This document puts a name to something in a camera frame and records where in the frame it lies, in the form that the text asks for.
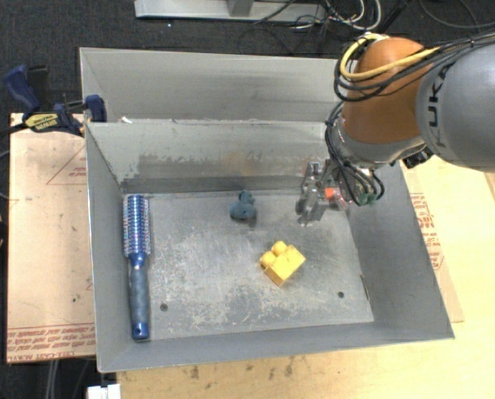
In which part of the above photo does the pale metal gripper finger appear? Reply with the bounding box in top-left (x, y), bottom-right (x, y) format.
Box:
top-left (300, 199), bottom-right (328, 229)
top-left (295, 195), bottom-right (315, 218)

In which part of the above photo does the small orange-red object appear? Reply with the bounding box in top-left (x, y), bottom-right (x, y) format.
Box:
top-left (324, 186), bottom-right (350, 212)

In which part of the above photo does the yellow toy building block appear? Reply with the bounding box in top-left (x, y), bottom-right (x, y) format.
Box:
top-left (258, 240), bottom-right (307, 288)

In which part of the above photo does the dark blue toy animal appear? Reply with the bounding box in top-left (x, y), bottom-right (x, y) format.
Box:
top-left (228, 190), bottom-right (257, 223)

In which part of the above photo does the grey metal bin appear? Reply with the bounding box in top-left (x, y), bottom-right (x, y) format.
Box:
top-left (79, 47), bottom-right (455, 374)

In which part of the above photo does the blue round hairbrush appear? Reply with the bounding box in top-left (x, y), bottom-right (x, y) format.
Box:
top-left (121, 194), bottom-right (152, 342)

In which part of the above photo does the brown cardboard board, red print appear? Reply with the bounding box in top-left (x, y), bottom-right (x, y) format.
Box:
top-left (6, 112), bottom-right (465, 365)

